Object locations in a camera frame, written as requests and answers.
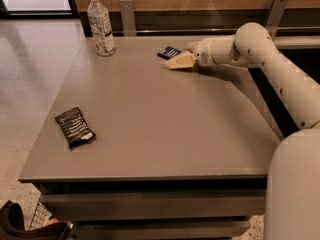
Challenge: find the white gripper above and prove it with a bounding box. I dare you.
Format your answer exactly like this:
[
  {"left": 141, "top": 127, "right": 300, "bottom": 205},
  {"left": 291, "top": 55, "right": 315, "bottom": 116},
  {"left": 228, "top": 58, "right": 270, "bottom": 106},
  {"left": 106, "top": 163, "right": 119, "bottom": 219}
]
[{"left": 165, "top": 38, "right": 214, "bottom": 70}]

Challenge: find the blue rxbar blueberry wrapper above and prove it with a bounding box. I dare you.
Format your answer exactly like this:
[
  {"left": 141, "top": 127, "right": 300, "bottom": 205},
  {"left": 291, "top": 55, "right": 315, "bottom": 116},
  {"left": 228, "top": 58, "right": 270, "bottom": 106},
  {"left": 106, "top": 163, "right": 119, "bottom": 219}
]
[{"left": 157, "top": 46, "right": 181, "bottom": 60}]

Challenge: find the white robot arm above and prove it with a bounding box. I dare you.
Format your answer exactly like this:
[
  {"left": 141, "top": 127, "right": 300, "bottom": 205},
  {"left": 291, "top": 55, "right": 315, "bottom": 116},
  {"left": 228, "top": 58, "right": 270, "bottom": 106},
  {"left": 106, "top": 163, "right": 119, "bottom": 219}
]
[{"left": 165, "top": 22, "right": 320, "bottom": 240}]

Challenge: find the black rxbar chocolate wrapper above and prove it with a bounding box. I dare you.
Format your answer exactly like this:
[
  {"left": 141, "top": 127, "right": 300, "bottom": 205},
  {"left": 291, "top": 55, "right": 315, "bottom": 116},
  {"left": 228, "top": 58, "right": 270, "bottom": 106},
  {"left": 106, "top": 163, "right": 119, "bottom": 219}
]
[{"left": 55, "top": 107, "right": 96, "bottom": 149}]

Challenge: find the clear plastic water bottle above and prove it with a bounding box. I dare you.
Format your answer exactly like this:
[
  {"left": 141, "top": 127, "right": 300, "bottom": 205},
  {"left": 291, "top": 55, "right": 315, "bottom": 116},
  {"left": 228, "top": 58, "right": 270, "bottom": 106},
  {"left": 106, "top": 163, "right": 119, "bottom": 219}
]
[{"left": 87, "top": 0, "right": 116, "bottom": 57}]

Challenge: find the grey table upper drawer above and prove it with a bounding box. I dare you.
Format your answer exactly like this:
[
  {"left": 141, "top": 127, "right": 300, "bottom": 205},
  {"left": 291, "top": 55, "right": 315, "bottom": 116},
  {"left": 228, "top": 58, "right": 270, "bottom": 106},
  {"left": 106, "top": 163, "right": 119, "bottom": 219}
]
[{"left": 41, "top": 190, "right": 265, "bottom": 221}]

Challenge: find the grey table drawer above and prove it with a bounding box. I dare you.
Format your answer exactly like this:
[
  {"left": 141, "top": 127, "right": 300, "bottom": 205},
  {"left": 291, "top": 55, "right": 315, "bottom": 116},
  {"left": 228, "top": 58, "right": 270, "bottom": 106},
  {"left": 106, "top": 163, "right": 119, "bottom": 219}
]
[
  {"left": 41, "top": 190, "right": 265, "bottom": 221},
  {"left": 73, "top": 221, "right": 249, "bottom": 240}
]

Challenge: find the grey table lower drawer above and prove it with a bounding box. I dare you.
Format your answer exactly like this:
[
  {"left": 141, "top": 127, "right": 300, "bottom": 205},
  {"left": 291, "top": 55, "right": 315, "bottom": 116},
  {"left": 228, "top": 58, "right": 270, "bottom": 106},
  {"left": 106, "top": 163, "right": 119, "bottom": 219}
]
[{"left": 73, "top": 221, "right": 249, "bottom": 240}]

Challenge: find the black chair seat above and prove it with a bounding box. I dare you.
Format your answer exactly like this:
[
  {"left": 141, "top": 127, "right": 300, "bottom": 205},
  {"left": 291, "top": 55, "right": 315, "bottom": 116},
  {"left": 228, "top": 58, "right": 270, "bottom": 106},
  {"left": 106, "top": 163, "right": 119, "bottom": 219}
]
[{"left": 0, "top": 199, "right": 73, "bottom": 240}]

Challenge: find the left metal wall bracket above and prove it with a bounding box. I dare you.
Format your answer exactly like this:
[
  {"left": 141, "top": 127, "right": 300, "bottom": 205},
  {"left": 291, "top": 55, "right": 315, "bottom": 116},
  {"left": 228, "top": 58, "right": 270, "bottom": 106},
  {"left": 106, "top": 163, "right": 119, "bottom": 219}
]
[{"left": 119, "top": 0, "right": 136, "bottom": 37}]

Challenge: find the metal wall bracket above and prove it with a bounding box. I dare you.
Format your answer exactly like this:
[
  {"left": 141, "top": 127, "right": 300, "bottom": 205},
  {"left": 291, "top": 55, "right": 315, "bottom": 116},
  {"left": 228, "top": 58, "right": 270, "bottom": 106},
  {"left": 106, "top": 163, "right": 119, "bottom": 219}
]
[
  {"left": 119, "top": 0, "right": 136, "bottom": 37},
  {"left": 265, "top": 0, "right": 289, "bottom": 39}
]

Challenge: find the right metal wall bracket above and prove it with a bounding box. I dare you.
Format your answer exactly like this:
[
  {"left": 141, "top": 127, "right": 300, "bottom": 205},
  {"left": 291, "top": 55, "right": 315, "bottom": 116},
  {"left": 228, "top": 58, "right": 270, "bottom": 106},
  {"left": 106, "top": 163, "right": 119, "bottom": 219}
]
[{"left": 265, "top": 0, "right": 289, "bottom": 39}]

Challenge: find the wire mesh basket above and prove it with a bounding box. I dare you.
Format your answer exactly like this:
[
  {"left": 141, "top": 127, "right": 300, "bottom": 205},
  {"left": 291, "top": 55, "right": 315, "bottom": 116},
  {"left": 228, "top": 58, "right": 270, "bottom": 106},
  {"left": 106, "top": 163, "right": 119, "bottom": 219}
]
[{"left": 28, "top": 201, "right": 52, "bottom": 230}]

